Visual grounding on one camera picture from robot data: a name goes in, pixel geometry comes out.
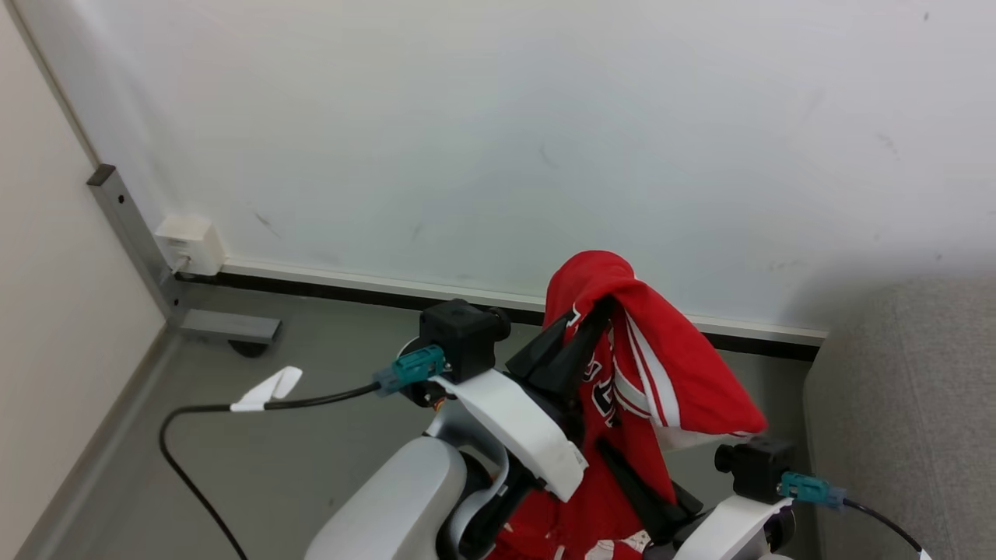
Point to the grey fabric sofa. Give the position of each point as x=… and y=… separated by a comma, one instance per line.
x=910, y=420

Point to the white wall outlet box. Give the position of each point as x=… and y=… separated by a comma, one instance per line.
x=191, y=243

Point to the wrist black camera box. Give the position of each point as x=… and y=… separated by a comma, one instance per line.
x=759, y=467
x=463, y=334

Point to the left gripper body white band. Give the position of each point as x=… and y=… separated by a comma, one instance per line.
x=517, y=424

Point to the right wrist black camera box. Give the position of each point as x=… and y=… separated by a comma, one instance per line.
x=759, y=467

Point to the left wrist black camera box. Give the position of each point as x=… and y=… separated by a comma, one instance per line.
x=463, y=334

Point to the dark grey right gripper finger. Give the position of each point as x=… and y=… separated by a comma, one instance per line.
x=646, y=498

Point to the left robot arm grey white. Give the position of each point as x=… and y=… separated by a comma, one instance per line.
x=389, y=505

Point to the grey metal frame post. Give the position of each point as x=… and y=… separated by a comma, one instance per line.
x=136, y=233

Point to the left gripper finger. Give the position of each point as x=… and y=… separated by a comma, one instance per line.
x=580, y=354
x=543, y=348

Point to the red basketball jersey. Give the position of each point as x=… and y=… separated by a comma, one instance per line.
x=661, y=365

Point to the white and black baseboard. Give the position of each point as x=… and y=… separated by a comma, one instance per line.
x=467, y=294

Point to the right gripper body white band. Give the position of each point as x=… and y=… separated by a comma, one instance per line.
x=735, y=533

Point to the black caster wheel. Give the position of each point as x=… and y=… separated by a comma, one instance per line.
x=249, y=348

